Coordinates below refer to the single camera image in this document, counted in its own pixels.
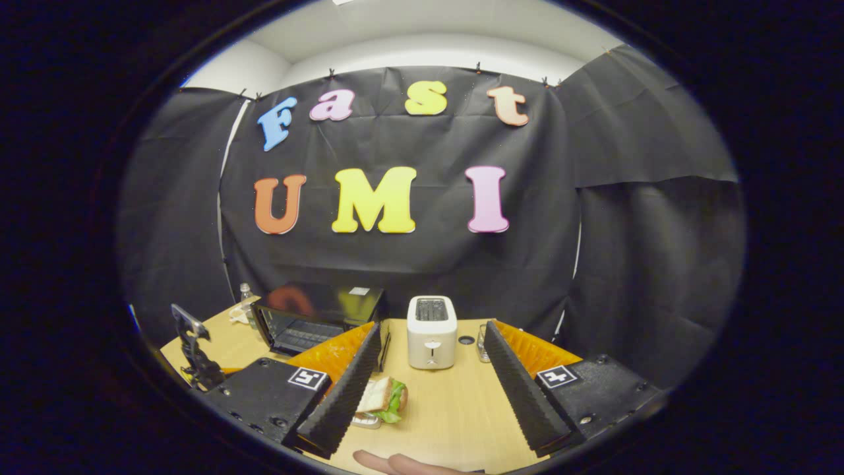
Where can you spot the black electric oven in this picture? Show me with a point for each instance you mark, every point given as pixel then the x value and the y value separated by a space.
pixel 316 297

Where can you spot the sandwich with green lettuce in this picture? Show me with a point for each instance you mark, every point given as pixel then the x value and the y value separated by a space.
pixel 376 396

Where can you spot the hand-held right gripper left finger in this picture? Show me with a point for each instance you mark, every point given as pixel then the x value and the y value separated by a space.
pixel 343 409

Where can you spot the small white dish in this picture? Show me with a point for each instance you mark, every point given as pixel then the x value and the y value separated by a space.
pixel 237 315

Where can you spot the small white rectangular tray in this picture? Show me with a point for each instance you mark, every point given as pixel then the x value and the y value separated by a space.
pixel 366 421

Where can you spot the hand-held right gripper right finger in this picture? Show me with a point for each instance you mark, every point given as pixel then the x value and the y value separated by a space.
pixel 521 396

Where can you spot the clear plastic water bottle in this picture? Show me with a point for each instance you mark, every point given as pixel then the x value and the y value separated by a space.
pixel 246 293

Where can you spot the white toaster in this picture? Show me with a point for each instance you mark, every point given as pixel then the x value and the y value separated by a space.
pixel 432 330

